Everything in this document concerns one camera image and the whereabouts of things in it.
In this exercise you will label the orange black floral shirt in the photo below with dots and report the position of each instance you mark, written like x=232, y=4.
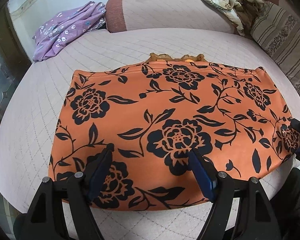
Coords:
x=180, y=120

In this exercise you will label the pink quilted bed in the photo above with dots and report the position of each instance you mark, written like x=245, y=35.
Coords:
x=30, y=105

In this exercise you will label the striped beige cushion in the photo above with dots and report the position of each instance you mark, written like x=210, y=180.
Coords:
x=285, y=40

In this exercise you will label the dark wooden cabinet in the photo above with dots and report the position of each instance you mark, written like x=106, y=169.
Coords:
x=5, y=80

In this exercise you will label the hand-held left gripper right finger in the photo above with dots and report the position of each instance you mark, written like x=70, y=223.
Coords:
x=202, y=177

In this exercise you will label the purple floral cloth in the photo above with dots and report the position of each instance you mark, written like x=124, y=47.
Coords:
x=67, y=27

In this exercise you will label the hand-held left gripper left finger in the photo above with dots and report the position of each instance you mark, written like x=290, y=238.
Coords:
x=100, y=175

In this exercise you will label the pink rolled bolster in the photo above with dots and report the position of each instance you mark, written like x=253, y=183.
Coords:
x=170, y=12

